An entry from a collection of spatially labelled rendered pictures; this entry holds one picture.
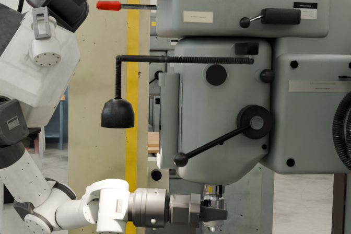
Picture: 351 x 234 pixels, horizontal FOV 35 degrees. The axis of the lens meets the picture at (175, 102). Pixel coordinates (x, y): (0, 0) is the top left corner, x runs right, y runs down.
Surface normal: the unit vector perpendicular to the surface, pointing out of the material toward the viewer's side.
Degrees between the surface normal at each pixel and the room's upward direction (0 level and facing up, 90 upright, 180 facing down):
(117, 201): 64
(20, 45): 58
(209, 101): 90
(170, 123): 90
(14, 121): 76
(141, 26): 90
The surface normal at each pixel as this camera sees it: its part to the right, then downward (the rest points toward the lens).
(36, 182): 0.82, 0.03
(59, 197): 0.32, -0.55
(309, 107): 0.18, 0.08
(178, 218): -0.05, 0.08
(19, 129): 0.93, -0.19
